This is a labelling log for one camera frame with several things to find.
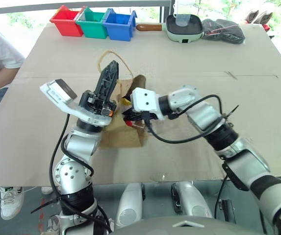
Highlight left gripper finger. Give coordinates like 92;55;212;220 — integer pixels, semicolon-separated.
93;60;118;101
111;61;120;95

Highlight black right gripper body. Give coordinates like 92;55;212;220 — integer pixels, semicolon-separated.
131;110;159;122

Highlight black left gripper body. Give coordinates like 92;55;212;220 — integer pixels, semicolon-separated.
77;90;118;117

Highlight brown paper bag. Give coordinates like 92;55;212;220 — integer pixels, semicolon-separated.
98;50;149;150

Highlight black item in plastic bag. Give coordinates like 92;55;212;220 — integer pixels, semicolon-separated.
201;18;246;45

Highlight brown plush slippers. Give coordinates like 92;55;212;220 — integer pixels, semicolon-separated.
245;9;274;25

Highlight brown cardboard sheet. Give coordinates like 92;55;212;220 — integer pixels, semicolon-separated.
0;75;281;187
14;23;281;79

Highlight blue plastic bin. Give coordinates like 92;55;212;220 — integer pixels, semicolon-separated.
102;8;138;42

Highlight green plastic bin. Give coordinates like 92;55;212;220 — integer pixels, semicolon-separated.
76;6;109;40

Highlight red plastic bin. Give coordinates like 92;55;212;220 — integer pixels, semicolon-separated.
49;5;85;38

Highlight pale green electric frying pan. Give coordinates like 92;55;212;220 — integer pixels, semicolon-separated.
135;14;204;45

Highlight clear plastic measuring cup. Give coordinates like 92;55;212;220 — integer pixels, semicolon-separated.
173;13;191;27

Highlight silver rounded robot leg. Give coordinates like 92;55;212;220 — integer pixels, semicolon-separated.
115;182;146;228
171;181;214;219

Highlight grey window railing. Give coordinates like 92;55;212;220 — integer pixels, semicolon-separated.
0;0;173;17

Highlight black zip tie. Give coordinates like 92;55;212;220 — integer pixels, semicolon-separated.
30;195;63;214
224;104;239;121

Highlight grey robot torso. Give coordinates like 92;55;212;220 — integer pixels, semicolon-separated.
112;216;266;235

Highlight grey sneaker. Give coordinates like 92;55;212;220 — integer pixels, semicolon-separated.
46;214;63;235

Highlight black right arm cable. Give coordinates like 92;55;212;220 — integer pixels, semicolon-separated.
141;94;231;145

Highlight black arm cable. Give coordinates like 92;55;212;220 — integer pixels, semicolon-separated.
49;114;114;234
141;94;231;145

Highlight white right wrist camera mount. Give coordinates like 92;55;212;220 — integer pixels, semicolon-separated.
131;87;167;121

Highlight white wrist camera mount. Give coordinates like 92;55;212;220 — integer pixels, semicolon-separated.
131;87;167;121
39;78;113;127

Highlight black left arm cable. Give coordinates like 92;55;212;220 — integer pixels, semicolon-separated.
49;114;114;234

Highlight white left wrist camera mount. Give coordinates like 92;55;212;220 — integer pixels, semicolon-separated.
39;78;113;127

